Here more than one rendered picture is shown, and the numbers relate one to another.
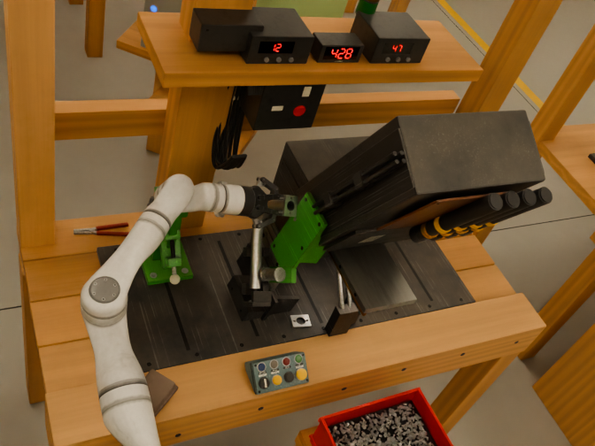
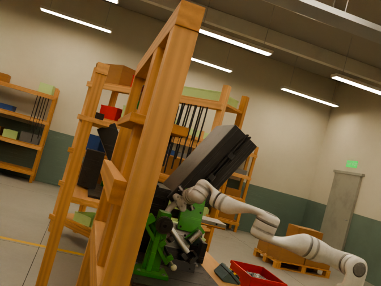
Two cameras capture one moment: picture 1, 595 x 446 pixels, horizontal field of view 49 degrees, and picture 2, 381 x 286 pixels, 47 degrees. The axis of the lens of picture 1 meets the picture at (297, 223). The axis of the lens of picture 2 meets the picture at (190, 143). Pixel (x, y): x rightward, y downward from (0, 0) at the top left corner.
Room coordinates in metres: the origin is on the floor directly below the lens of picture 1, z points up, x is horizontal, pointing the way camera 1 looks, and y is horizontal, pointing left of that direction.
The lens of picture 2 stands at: (0.38, 2.05, 1.41)
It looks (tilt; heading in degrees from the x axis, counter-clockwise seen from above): 2 degrees up; 295
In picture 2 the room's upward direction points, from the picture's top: 15 degrees clockwise
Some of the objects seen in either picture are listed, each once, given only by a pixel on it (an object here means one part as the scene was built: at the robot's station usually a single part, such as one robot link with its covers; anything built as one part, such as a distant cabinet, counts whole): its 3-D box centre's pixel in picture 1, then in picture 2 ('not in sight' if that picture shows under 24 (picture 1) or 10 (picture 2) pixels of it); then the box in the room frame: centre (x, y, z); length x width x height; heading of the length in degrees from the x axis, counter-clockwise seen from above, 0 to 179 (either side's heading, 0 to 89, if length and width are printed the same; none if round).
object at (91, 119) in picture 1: (280, 111); (110, 176); (1.62, 0.17, 1.23); 1.30 x 0.05 x 0.09; 127
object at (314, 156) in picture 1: (327, 200); (143, 213); (1.50, -0.06, 1.07); 0.30 x 0.18 x 0.34; 127
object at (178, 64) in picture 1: (321, 49); (146, 126); (1.54, 0.10, 1.52); 0.90 x 0.25 x 0.04; 127
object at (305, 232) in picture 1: (308, 234); (190, 209); (1.23, -0.04, 1.17); 0.13 x 0.12 x 0.20; 127
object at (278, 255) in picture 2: not in sight; (295, 247); (1.66, -6.53, 0.37); 1.20 x 0.80 x 0.74; 46
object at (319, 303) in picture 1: (297, 278); (161, 257); (1.33, -0.06, 0.89); 1.10 x 0.42 x 0.02; 127
